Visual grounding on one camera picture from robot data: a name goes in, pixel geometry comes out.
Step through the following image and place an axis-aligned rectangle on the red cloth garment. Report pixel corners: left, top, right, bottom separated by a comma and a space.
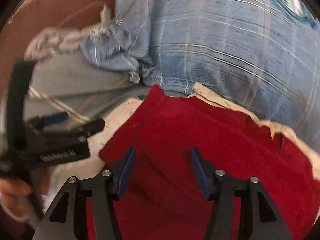
86, 84, 320, 240

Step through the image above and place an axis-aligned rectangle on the person's left hand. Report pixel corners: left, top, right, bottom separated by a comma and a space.
1, 167, 52, 226

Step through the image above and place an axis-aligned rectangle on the beige leaf-print pillow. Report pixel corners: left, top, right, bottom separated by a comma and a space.
42, 81, 320, 230

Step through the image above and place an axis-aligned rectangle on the grey bed sheet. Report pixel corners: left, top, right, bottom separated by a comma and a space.
24, 52, 150, 122

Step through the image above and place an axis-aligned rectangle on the blue plaid blanket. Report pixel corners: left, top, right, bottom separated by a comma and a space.
80, 0, 319, 151

